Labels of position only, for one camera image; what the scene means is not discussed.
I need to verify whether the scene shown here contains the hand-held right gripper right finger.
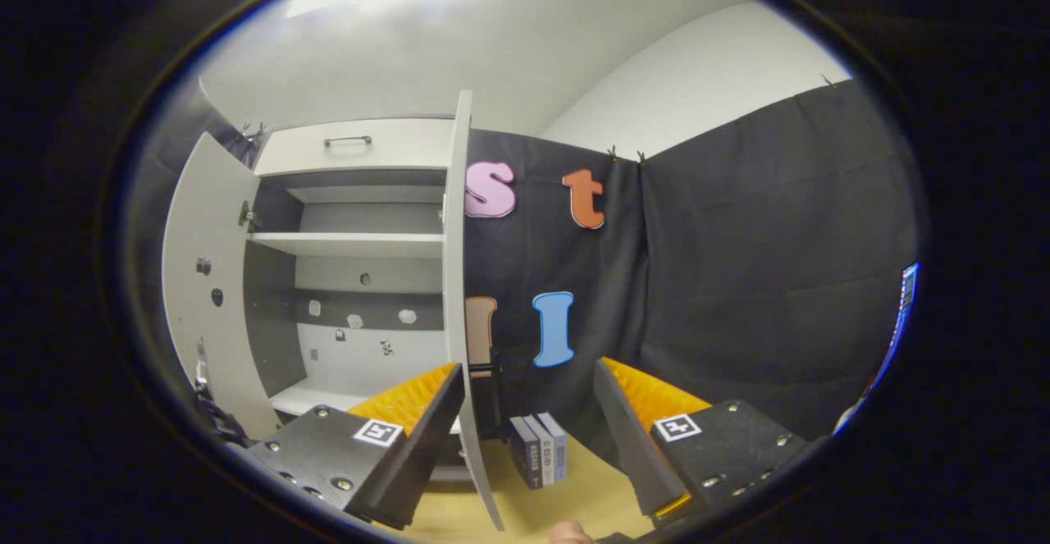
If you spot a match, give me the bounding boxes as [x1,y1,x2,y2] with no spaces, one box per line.
[592,357,817,528]

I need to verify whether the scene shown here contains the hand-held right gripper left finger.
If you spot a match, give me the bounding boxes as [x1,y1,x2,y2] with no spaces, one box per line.
[223,362,467,532]

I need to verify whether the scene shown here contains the white cabinet door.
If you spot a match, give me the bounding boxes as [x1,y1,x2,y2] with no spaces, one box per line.
[162,132,284,440]
[441,90,505,531]

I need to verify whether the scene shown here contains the white cabinet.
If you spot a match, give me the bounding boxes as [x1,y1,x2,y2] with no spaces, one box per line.
[242,117,460,483]

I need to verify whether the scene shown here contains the white cabinet drawer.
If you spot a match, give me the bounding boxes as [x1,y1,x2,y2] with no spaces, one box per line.
[254,117,456,177]

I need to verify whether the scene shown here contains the light blue book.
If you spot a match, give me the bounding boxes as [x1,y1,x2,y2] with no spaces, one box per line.
[537,411,568,483]

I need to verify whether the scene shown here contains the grey book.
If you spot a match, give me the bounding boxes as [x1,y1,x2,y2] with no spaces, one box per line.
[525,414,557,487]

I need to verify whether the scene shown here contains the dark blue book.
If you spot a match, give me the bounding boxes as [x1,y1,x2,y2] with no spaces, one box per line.
[506,417,544,491]

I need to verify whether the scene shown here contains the black backdrop cloth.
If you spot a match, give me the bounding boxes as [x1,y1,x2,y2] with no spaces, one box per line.
[123,76,921,446]

